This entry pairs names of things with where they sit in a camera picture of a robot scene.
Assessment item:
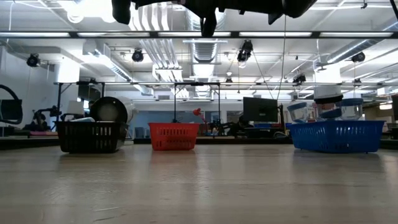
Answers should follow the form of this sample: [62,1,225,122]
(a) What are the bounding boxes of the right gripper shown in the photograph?
[111,0,218,38]

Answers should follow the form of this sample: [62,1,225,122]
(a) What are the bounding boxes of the black capped sand hourglass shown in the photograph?
[313,95,344,121]

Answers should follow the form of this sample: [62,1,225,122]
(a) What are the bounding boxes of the black monitor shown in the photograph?
[242,96,279,123]

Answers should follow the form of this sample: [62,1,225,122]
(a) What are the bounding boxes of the red plastic basket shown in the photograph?
[148,122,200,152]

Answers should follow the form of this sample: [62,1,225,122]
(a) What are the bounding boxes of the white cylindrical lamp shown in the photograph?
[89,95,137,124]

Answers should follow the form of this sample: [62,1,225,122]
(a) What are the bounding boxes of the white round pillar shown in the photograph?
[313,62,343,100]

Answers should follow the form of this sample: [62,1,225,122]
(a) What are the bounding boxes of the black plastic basket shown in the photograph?
[55,120,129,154]

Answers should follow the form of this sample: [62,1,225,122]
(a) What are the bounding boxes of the blue plastic basket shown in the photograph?
[288,119,386,154]

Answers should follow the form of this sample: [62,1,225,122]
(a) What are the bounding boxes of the silver ventilation duct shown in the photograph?
[185,7,229,63]

